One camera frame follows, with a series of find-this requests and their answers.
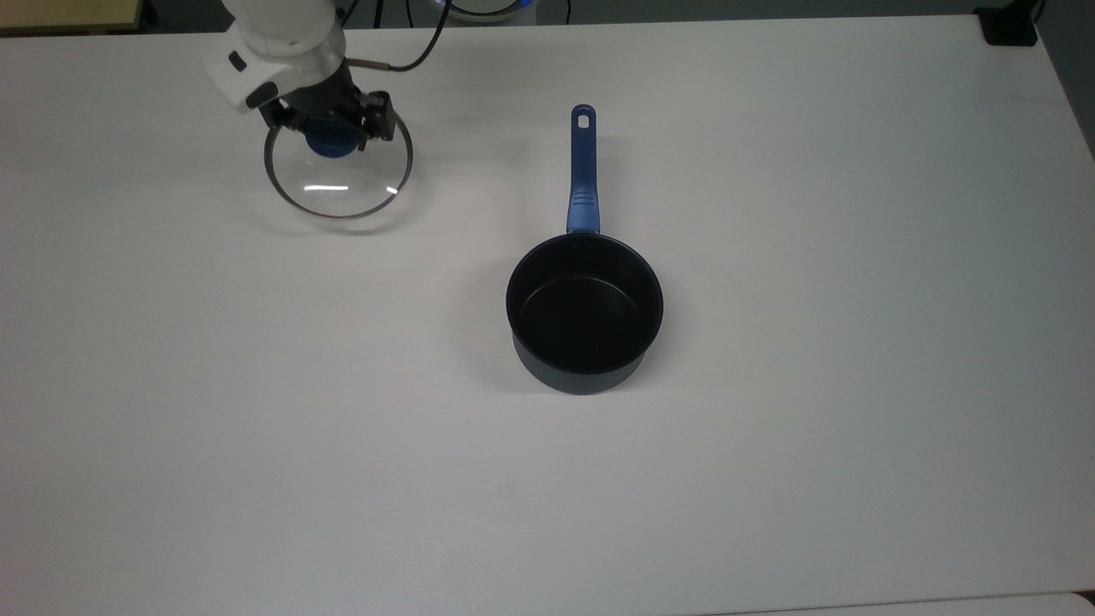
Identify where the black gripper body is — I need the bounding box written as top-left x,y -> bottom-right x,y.
282,67 -> 367,134

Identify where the glass lid with blue knob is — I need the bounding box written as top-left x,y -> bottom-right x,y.
263,111 -> 415,221

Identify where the white and blue robot base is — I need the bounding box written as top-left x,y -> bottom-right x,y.
447,0 -> 542,24

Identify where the light wooden table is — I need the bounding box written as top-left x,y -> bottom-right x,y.
0,0 -> 144,36

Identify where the black table clamp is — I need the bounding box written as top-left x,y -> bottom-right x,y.
974,5 -> 1040,47

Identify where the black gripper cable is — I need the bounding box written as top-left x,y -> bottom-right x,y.
346,0 -> 453,74

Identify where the dark saucepan with blue handle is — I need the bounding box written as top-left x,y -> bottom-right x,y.
505,104 -> 665,396

